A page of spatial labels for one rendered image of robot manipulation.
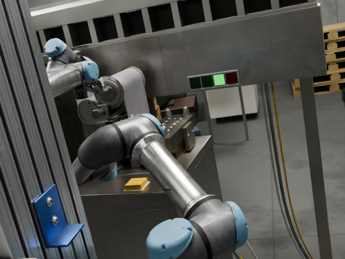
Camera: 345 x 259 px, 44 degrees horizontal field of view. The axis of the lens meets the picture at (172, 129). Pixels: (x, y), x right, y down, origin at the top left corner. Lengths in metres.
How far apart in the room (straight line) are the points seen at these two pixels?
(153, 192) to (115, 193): 0.16
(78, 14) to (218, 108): 3.65
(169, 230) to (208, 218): 0.11
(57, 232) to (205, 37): 1.43
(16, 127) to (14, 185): 0.10
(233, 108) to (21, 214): 5.06
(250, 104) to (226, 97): 0.33
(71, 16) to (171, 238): 1.56
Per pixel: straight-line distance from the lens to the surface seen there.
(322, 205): 2.42
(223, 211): 1.10
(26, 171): 0.76
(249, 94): 5.63
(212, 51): 2.06
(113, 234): 1.86
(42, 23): 2.44
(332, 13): 7.53
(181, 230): 1.03
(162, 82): 2.17
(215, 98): 5.67
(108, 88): 1.90
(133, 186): 1.70
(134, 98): 2.00
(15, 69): 0.77
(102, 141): 1.28
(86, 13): 2.29
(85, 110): 2.00
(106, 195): 1.75
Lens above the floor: 1.53
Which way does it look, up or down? 15 degrees down
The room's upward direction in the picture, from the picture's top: 11 degrees counter-clockwise
